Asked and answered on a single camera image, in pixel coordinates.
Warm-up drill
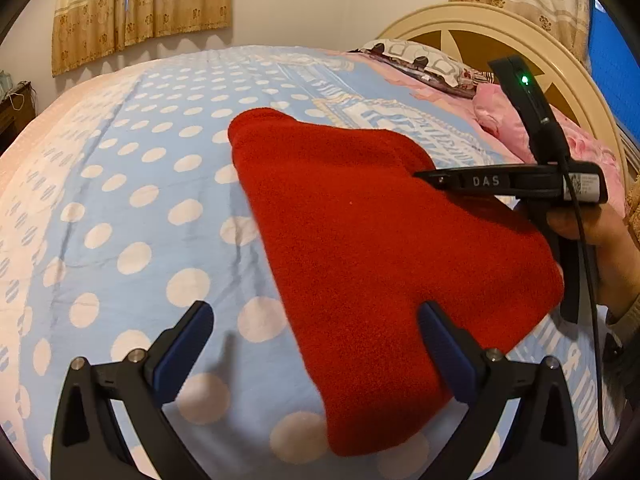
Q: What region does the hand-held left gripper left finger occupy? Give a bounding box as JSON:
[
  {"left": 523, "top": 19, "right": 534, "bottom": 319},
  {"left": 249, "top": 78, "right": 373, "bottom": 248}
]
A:
[{"left": 50, "top": 301, "right": 216, "bottom": 480}]

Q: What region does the pink bed sheet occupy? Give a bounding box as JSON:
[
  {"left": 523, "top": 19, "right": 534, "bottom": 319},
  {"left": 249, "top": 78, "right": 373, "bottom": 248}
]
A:
[{"left": 0, "top": 72, "right": 151, "bottom": 221}]

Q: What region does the red knitted sweater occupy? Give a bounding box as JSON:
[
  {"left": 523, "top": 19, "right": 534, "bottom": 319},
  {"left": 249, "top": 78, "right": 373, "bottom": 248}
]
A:
[{"left": 227, "top": 108, "right": 567, "bottom": 457}]

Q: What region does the pink quilt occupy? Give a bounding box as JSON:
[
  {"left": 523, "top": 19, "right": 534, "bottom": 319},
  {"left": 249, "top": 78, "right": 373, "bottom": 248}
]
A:
[{"left": 470, "top": 82, "right": 627, "bottom": 213}]

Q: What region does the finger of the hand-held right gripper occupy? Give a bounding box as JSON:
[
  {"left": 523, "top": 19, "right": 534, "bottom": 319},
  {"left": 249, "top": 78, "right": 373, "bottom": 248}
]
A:
[{"left": 413, "top": 169, "right": 467, "bottom": 190}]

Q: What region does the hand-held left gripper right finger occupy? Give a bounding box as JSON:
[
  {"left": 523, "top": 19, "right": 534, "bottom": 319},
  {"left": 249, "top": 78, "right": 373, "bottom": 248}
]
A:
[{"left": 417, "top": 301, "right": 593, "bottom": 480}]

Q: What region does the blue panel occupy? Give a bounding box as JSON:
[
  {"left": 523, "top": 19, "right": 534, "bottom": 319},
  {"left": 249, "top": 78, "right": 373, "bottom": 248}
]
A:
[{"left": 586, "top": 0, "right": 640, "bottom": 142}]

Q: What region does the black cable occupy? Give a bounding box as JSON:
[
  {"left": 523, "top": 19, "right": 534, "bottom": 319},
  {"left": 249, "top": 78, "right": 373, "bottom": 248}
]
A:
[{"left": 541, "top": 117, "right": 615, "bottom": 453}]

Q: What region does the dark wooden nightstand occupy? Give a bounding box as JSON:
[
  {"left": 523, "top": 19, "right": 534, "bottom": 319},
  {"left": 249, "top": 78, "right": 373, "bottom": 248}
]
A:
[{"left": 0, "top": 80, "right": 37, "bottom": 155}]

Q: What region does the cream bed headboard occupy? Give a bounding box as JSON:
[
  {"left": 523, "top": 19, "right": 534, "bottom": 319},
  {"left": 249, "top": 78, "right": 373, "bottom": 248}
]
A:
[{"left": 376, "top": 2, "right": 640, "bottom": 188}]

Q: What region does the person's right forearm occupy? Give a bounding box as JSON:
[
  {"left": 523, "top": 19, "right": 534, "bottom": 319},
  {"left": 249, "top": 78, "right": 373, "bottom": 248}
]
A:
[{"left": 602, "top": 172, "right": 640, "bottom": 363}]

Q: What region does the blue polka dot blanket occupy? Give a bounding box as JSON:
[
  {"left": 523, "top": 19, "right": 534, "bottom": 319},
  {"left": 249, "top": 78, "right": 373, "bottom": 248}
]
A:
[{"left": 0, "top": 45, "right": 628, "bottom": 480}]

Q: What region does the patterned pillow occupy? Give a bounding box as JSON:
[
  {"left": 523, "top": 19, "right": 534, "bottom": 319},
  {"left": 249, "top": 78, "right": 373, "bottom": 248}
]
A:
[{"left": 357, "top": 38, "right": 497, "bottom": 100}]

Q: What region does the person's right hand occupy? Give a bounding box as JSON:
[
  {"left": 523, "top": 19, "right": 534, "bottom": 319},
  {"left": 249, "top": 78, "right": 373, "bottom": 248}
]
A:
[{"left": 546, "top": 192, "right": 632, "bottom": 307}]

